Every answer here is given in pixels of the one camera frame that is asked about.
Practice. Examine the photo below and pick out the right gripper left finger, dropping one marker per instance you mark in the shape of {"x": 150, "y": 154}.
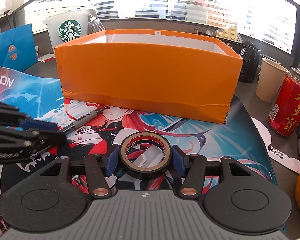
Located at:
{"x": 97, "y": 168}

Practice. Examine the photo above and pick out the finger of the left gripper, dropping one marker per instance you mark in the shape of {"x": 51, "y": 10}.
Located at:
{"x": 18, "y": 146}
{"x": 10, "y": 115}

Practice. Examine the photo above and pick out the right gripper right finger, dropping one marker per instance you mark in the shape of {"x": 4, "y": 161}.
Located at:
{"x": 192, "y": 169}

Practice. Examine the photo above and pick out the brown adhesive tape roll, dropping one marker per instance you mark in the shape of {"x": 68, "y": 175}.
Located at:
{"x": 146, "y": 155}

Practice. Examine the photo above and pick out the black grey marker pen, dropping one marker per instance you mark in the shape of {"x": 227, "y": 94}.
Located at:
{"x": 81, "y": 121}

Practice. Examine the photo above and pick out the blue paper bag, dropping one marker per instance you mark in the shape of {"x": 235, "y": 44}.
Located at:
{"x": 17, "y": 48}

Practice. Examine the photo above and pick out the red white small card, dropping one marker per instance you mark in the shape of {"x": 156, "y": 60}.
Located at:
{"x": 46, "y": 58}

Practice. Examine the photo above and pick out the orange cardboard box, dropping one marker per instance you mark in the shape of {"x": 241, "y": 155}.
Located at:
{"x": 160, "y": 71}

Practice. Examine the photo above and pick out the white paper with QR code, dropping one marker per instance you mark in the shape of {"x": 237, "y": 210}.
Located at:
{"x": 281, "y": 150}

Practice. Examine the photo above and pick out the Starbucks plastic cup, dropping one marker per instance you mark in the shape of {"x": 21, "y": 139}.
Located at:
{"x": 67, "y": 26}

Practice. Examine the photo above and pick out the beige paper cup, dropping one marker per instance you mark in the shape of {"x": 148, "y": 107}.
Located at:
{"x": 270, "y": 80}

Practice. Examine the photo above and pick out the red herbal tea can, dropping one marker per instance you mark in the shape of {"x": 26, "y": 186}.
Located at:
{"x": 284, "y": 116}

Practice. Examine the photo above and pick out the black mesh desk organizer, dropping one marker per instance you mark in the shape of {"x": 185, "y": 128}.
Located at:
{"x": 246, "y": 50}

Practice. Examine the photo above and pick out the boxed item leaning behind cup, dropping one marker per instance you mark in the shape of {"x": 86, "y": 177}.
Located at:
{"x": 94, "y": 23}

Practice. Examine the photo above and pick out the yellow pill blister pack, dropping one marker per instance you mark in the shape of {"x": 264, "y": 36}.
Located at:
{"x": 228, "y": 33}

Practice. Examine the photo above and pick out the glass desk partition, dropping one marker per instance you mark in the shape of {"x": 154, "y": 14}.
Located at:
{"x": 275, "y": 22}

